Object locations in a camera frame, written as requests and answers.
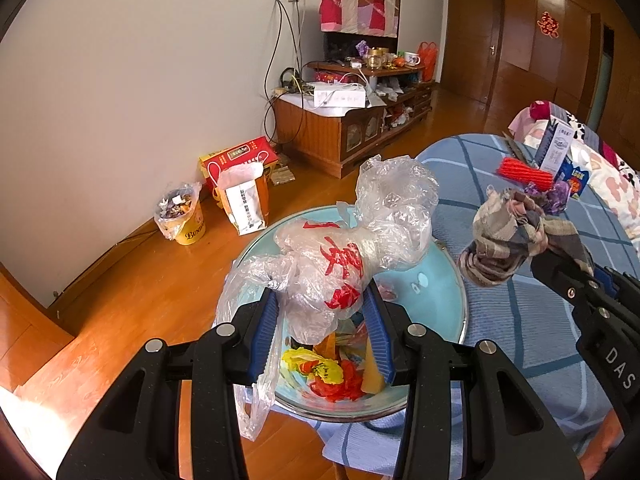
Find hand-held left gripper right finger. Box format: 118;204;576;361
362;280;585;480

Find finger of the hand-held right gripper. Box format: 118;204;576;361
531;250;609;317
595;266;640;312

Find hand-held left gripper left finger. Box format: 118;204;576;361
56;287;281;480

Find yellow plastic bag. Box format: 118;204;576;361
281;349;345;386

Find plaid cloth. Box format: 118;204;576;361
457;185;596;288

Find light blue basin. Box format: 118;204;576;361
230;205;468;421

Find clear plastic bag red print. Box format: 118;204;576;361
216;156;441;442

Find person's right forearm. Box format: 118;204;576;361
580;407;633;476

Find blue plaid tablecloth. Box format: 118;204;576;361
320;133;640;466

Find purple wrapper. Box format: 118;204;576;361
525;180;572;216

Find small blue drink carton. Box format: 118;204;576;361
557;157;591;200

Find pink heart print quilt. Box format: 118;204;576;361
507;105;640;241

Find red ribbed wrapper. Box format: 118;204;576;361
494;156;556;188

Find tall white blue carton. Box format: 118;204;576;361
535;116;573;178

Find white paper bag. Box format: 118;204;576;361
215;161;271;237

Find yellow bucket with liner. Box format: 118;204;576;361
154;182;207;246

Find grey metal tool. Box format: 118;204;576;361
501;130;527;162

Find brown packets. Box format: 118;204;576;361
270;162;296;186

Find colourful patterned quilt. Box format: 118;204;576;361
530;100;640;186

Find red cardboard box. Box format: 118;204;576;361
199;136;279;191

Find wooden television cabinet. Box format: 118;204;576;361
272;57;436;178

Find brown wooden wardrobe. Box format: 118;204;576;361
435;0;640;136

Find white flat box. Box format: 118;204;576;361
312;81;368;109

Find red paper decoration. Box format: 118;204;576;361
536;9;560;38

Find brown wooden door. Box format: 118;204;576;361
440;0;506;106

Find black television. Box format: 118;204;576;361
322;30;401;61

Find pink white cover cloth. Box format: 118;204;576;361
320;0;402;38

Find hanging wall cables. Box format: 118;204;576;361
262;0;313;146

